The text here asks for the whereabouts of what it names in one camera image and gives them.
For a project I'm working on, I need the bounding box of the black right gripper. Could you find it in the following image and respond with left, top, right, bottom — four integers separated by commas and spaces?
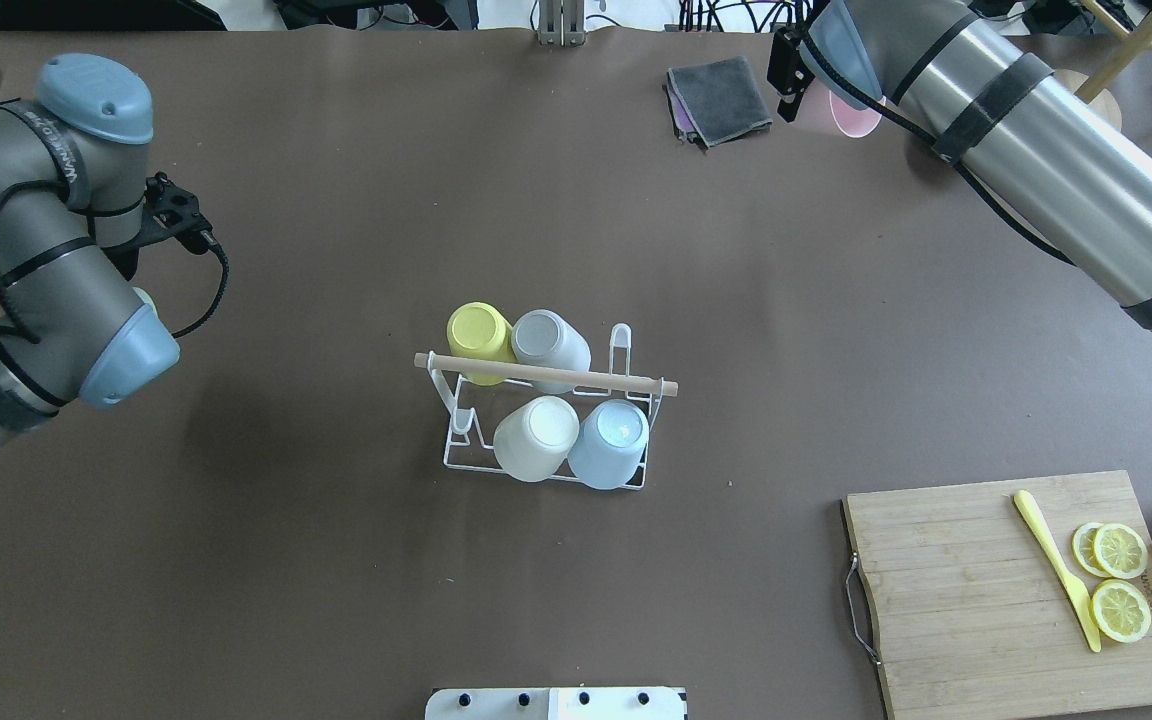
768, 26, 814, 123

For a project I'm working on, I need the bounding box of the pink cup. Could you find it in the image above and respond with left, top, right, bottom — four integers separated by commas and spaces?
791, 81, 882, 138

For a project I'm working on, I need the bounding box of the mint green cup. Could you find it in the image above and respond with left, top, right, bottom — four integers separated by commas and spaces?
132, 286, 157, 313

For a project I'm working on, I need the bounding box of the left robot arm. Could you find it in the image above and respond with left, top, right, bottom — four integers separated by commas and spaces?
0, 53, 180, 447

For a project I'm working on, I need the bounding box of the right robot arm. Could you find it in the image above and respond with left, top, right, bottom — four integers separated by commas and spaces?
768, 1, 1152, 332

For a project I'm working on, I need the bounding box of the grey cup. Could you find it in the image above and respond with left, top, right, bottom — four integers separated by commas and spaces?
511, 309, 591, 372

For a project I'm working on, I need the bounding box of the yellow cup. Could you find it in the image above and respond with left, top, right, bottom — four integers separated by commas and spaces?
445, 302, 517, 364

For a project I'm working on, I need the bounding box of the light blue cup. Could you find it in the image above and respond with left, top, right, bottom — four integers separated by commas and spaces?
567, 397, 649, 488

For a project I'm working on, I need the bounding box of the white cup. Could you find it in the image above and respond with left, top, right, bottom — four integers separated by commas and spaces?
493, 396, 579, 482

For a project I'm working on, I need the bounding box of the grey folded cloth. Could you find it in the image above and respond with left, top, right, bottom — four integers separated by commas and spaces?
664, 56, 772, 149

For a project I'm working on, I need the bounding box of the wooden stand with round base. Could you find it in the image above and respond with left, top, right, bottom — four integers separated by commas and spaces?
1061, 1, 1152, 131

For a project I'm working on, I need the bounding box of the yellow plastic knife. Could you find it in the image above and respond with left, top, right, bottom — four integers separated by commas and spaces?
1011, 488, 1102, 653

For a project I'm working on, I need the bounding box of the wooden cutting board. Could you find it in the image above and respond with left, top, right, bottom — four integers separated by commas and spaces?
844, 471, 1152, 719

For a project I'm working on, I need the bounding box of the lemon slice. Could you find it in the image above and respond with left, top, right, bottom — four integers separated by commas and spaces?
1091, 523, 1149, 579
1091, 578, 1152, 644

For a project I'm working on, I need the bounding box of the aluminium frame post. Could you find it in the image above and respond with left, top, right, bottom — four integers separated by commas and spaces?
535, 0, 586, 47

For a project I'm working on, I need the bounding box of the white wire cup rack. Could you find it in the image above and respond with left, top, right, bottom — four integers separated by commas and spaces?
414, 323, 679, 491

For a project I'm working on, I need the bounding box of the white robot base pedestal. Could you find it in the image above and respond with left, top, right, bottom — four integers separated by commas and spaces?
424, 685, 689, 719

